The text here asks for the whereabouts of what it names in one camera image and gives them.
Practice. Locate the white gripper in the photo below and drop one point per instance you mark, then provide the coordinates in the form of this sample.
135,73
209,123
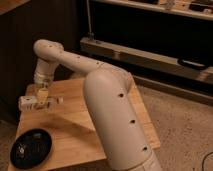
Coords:
43,82

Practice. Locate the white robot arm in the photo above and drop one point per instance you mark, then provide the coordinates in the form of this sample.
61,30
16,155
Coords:
105,91

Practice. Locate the black ceramic bowl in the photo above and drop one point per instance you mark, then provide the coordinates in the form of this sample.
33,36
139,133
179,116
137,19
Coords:
30,149

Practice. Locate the wooden table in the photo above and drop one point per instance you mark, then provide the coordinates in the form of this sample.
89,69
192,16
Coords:
74,140

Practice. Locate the metal pole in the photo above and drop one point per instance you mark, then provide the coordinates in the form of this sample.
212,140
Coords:
90,31

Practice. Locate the long wooden beam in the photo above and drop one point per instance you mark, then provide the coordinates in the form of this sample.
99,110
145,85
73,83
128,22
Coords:
145,59

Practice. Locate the wooden shelf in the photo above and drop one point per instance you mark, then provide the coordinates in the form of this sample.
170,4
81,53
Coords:
177,7

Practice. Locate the black handle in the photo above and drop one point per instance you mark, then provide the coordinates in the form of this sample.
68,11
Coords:
192,65

